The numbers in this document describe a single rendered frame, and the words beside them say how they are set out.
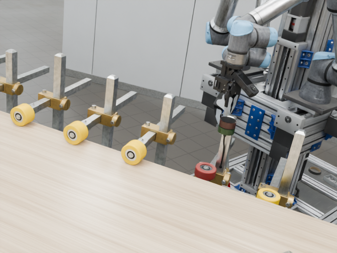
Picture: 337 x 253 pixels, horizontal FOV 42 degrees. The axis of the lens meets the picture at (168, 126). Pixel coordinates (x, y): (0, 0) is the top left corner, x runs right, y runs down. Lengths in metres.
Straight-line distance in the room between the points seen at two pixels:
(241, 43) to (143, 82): 3.11
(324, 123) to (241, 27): 0.88
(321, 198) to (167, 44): 2.21
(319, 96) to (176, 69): 2.50
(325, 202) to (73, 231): 2.09
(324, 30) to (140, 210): 1.41
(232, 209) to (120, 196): 0.37
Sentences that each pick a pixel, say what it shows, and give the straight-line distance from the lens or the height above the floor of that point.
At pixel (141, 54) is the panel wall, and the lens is 4.59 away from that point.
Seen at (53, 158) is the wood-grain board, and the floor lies 0.90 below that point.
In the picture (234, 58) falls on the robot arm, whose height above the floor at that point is 1.31.
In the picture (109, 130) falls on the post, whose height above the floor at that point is 0.90.
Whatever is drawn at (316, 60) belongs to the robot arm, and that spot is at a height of 1.23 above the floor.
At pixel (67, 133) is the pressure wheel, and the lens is 1.72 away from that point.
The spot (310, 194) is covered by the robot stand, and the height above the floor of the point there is 0.21.
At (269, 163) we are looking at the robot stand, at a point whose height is 0.55.
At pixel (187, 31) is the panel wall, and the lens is 4.39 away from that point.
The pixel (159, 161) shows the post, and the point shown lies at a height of 0.83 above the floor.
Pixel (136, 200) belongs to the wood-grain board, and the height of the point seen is 0.90.
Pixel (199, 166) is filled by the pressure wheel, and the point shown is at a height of 0.91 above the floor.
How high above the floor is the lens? 1.73
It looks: 25 degrees down
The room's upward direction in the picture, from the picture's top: 9 degrees clockwise
